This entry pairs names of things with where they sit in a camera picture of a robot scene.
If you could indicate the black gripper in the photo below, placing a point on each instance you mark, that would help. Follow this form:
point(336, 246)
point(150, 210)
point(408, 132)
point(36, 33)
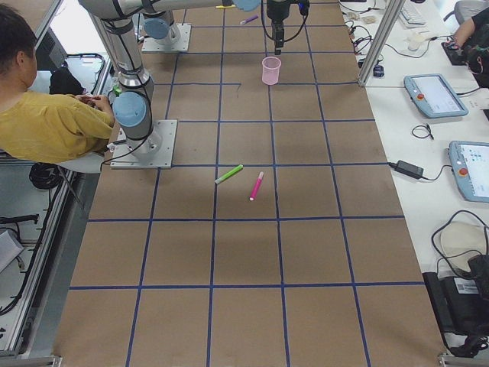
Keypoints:
point(276, 11)

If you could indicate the purple marker pen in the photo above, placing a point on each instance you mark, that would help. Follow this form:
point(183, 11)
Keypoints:
point(249, 20)

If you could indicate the pink marker pen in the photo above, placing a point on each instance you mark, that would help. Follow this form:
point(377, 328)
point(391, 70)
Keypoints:
point(256, 186)

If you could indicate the translucent pink plastic cup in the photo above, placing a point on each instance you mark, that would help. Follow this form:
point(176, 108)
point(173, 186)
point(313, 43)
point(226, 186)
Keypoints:
point(270, 70)

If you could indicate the white keyboard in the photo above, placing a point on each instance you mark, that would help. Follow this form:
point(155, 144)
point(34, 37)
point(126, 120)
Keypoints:
point(410, 16)

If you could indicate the green marker pen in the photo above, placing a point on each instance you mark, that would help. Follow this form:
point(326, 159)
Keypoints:
point(229, 174)

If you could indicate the upper blue teach pendant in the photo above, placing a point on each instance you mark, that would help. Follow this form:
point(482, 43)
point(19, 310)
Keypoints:
point(433, 96)

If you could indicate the blue teach pendant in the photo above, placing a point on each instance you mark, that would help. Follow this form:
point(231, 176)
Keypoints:
point(469, 160)
point(433, 96)

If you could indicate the black power adapter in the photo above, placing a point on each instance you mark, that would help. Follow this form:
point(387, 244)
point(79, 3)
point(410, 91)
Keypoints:
point(407, 169)

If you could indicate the person in black shirt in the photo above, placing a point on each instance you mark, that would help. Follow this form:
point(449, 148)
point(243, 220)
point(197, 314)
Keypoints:
point(471, 39)

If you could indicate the white chair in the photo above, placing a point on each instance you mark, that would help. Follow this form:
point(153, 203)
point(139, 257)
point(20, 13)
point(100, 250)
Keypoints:
point(89, 163)

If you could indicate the lower blue teach pendant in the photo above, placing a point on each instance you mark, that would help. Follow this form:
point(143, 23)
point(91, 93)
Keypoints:
point(469, 160)

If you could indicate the person in yellow shirt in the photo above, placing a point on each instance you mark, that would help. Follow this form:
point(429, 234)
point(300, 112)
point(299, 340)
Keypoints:
point(37, 126)

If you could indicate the round beige disc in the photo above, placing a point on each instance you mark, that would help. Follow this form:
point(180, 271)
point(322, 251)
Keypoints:
point(461, 242)

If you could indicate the aluminium frame post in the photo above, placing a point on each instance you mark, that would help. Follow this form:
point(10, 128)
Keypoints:
point(380, 38)

